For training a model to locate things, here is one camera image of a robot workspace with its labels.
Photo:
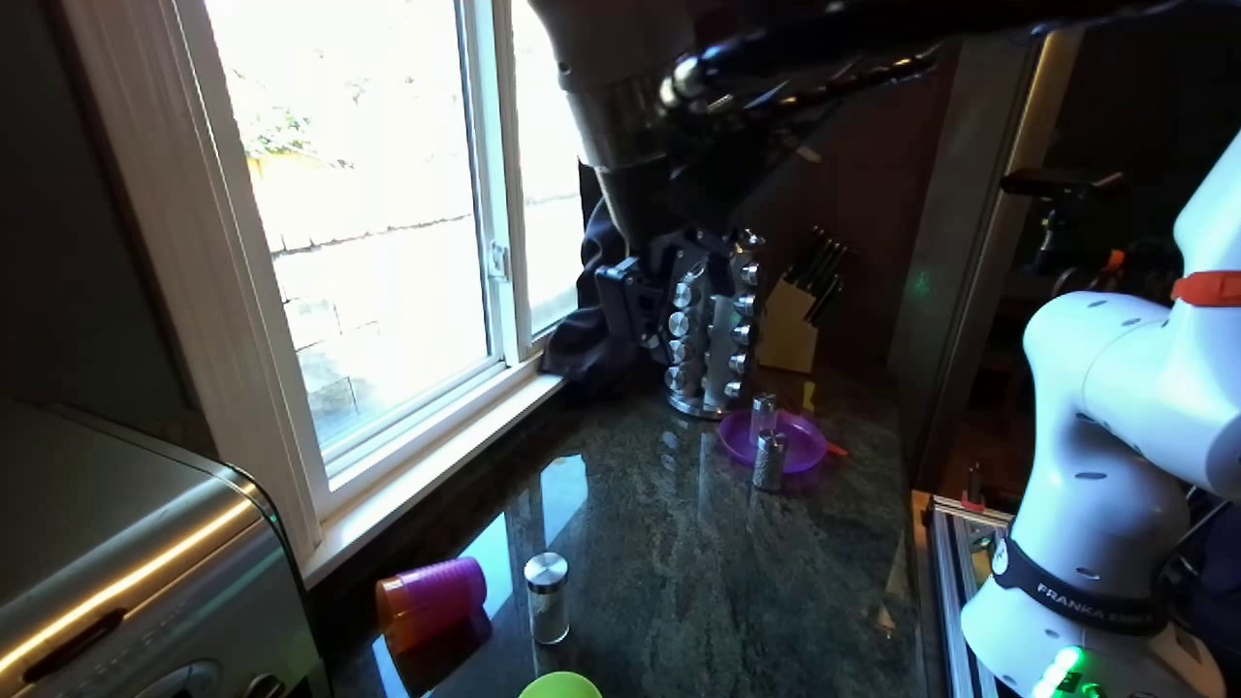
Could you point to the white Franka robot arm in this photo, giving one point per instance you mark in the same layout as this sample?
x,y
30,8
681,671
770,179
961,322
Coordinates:
x,y
1140,391

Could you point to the clear empty spice jar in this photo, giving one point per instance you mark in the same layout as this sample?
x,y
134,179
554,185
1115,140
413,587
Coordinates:
x,y
766,414

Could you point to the dark filled spice jar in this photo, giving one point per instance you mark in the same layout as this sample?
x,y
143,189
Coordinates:
x,y
770,465

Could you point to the black fabric bag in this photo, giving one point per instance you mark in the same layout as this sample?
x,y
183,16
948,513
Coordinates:
x,y
606,312

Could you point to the silver spice rack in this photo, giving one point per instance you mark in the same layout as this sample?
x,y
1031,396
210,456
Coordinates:
x,y
713,322

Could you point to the wooden knife block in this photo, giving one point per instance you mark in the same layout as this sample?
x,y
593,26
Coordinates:
x,y
789,322

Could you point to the purple plastic plate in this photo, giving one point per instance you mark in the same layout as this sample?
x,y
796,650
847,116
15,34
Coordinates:
x,y
809,446

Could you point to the orange plastic utensil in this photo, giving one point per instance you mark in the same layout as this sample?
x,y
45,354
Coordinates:
x,y
841,451

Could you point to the magenta plastic cup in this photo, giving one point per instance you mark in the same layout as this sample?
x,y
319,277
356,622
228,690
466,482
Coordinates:
x,y
431,601

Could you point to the lime green plastic cup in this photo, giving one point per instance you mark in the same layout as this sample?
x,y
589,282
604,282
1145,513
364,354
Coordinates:
x,y
559,684

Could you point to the tall grey metal panel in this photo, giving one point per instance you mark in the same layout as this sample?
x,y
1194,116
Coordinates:
x,y
972,259

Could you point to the stainless steel toaster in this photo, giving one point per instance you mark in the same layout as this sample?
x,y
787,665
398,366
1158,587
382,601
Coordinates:
x,y
130,568

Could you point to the aluminium frame rail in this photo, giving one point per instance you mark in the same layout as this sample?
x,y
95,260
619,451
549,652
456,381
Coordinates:
x,y
957,595

